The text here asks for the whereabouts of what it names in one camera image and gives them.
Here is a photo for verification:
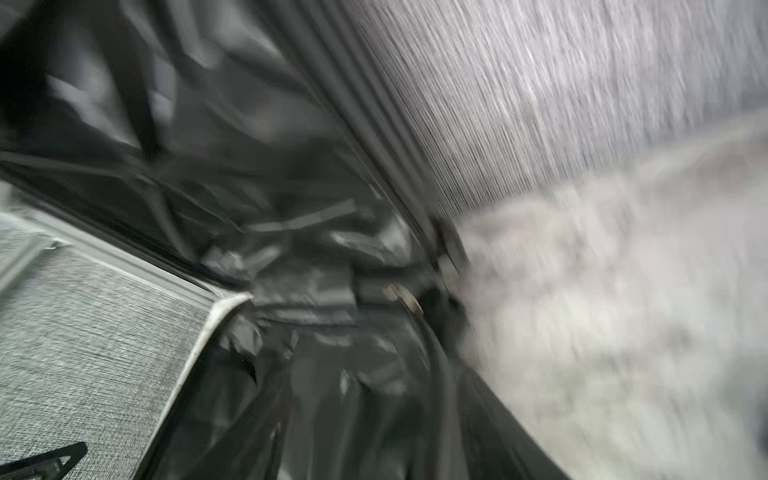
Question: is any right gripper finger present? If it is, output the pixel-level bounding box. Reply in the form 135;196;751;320
1;442;88;480

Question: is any black hard-shell suitcase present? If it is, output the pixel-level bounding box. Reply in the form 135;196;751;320
1;1;564;479

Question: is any silver zipper slider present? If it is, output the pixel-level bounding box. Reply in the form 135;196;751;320
383;283;424;317

